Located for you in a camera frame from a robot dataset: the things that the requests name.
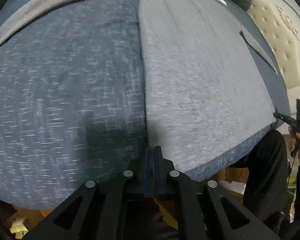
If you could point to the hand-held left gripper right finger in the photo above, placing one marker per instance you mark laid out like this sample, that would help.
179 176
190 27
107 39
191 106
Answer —
158 177

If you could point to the cream tufted headboard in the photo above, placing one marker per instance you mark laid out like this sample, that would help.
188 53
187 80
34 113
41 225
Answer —
285 42

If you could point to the brown cardboard box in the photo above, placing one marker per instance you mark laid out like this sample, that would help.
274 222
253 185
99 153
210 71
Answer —
32 215

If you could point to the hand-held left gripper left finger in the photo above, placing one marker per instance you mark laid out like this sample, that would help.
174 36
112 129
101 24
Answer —
147 180

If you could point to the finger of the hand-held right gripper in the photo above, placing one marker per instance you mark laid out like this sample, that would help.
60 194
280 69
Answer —
280 116

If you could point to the yellow packet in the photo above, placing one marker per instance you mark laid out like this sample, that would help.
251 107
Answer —
17 227

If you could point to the grey knit sweater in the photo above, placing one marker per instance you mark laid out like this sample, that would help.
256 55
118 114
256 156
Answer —
202 80

